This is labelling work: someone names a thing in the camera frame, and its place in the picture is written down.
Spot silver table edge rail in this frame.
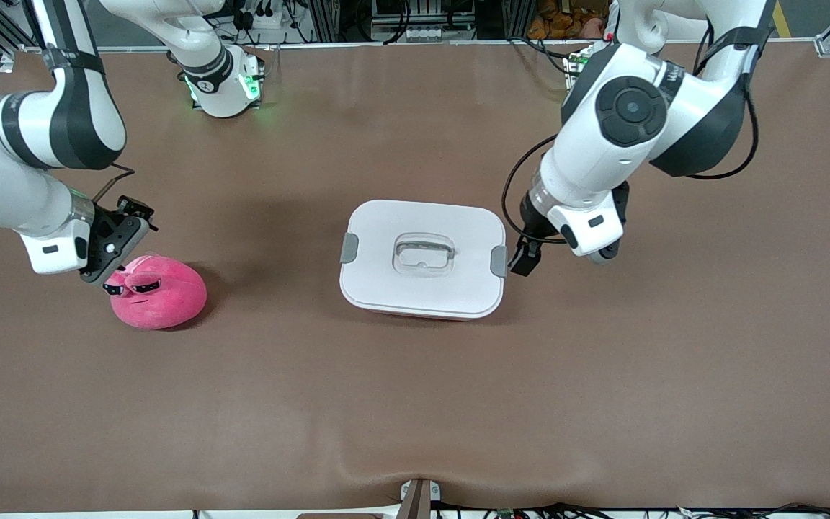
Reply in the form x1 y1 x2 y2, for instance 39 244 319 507
17 40 819 53

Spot white power strip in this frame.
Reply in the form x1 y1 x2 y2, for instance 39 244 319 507
235 0 285 31

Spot pink plush toy with eyes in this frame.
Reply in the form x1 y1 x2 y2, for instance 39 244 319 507
100 254 208 331

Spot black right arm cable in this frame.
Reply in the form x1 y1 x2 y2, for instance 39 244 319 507
91 164 135 204

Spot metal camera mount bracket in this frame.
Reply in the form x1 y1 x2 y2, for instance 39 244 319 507
399 478 442 519

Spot pink plastic box base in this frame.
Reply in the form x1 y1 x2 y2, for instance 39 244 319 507
365 310 477 321

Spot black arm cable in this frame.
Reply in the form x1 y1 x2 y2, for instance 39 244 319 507
501 22 760 246
91 164 135 204

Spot brown table mat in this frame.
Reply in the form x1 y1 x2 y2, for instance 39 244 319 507
0 40 830 514

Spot white box lid grey clips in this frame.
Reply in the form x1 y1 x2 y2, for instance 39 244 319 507
339 200 508 320

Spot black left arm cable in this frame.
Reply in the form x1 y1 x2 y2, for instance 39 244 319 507
501 22 760 246

